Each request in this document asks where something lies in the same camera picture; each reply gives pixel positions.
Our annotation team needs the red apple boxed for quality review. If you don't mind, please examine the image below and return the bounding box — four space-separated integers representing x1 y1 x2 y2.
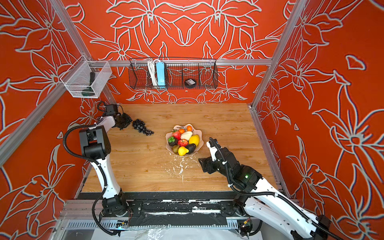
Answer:
172 130 181 141

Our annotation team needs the red wrinkled strawberry fruit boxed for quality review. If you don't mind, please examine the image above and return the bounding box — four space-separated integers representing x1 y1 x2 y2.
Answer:
178 139 189 147

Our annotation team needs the brown kiwi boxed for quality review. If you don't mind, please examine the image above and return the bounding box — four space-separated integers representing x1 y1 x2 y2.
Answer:
172 145 180 154

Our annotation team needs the black round puck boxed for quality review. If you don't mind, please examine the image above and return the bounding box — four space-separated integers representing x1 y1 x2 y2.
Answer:
184 79 197 89

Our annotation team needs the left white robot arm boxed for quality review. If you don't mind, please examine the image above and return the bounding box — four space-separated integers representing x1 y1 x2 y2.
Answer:
79 104 132 217

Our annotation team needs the pink scalloped fruit bowl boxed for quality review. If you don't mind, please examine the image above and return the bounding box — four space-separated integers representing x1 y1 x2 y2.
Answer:
165 124 204 157

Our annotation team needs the dark green brush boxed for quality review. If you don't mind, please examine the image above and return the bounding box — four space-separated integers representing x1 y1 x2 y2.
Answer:
82 72 96 97

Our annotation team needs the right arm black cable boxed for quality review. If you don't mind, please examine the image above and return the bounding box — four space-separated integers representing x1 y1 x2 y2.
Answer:
208 137 344 240

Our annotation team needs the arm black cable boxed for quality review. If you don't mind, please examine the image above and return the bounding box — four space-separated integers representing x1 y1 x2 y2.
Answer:
62 100 121 236
208 137 344 240

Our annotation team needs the clear plastic bin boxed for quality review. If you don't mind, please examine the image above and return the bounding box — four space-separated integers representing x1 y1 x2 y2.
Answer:
60 59 112 99

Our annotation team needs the light blue box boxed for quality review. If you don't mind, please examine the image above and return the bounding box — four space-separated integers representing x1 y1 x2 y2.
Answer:
156 62 166 88

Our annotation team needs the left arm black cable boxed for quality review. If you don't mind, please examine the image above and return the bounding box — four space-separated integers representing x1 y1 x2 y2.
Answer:
62 100 121 236

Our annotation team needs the small yellow lemon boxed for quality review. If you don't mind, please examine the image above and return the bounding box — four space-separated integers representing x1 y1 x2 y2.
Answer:
178 147 190 156

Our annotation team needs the black wire basket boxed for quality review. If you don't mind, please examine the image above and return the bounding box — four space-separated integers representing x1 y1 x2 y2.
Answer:
128 57 219 90

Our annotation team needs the beige garlic-like fruit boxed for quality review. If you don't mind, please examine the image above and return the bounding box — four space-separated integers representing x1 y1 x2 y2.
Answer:
181 131 193 141

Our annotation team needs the white coiled cable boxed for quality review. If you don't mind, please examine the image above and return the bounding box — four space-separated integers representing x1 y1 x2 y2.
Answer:
147 59 159 87

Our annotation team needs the black grape bunch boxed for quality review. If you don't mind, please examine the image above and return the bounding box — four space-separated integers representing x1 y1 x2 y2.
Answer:
132 119 154 136

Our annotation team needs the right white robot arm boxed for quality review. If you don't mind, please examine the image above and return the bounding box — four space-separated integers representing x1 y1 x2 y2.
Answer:
199 146 331 240

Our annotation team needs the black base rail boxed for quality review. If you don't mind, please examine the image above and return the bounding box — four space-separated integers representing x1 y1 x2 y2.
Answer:
119 192 249 227

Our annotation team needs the dark avocado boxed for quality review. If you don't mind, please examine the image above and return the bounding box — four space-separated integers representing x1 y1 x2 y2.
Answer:
186 144 196 154

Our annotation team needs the large yellow lemon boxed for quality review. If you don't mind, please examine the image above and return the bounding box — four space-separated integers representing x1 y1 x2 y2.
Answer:
189 135 200 146

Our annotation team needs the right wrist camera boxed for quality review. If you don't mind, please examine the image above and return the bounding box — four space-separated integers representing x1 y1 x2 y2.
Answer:
206 140 220 162

